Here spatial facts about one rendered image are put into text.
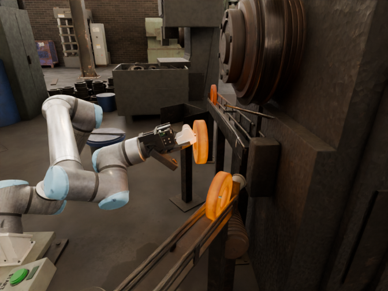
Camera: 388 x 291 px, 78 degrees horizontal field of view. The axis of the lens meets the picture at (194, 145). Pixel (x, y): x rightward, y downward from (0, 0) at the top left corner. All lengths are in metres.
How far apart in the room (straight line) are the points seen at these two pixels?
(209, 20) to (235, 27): 2.76
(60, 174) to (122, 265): 0.91
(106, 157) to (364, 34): 0.78
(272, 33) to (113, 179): 0.69
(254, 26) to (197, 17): 2.77
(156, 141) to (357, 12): 0.65
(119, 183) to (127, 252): 0.86
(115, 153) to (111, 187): 0.12
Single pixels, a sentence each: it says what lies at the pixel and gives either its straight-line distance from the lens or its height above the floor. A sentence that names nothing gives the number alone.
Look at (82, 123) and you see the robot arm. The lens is 1.27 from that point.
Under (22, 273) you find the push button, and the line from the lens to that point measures 0.82.
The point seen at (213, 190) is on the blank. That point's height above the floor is 0.76.
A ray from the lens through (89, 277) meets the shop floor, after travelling 1.55.
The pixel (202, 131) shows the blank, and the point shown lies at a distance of 0.78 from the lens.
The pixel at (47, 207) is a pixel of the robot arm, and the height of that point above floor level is 0.30.
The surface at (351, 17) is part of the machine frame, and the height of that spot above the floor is 1.20.
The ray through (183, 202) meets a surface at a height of 0.01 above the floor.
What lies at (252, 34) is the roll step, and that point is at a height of 1.17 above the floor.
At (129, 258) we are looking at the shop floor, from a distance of 1.57.
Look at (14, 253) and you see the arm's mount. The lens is 1.56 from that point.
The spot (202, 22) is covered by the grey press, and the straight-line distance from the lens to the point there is 3.69.
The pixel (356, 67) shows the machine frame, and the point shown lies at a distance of 0.74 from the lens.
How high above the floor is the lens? 1.16
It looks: 25 degrees down
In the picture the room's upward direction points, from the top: straight up
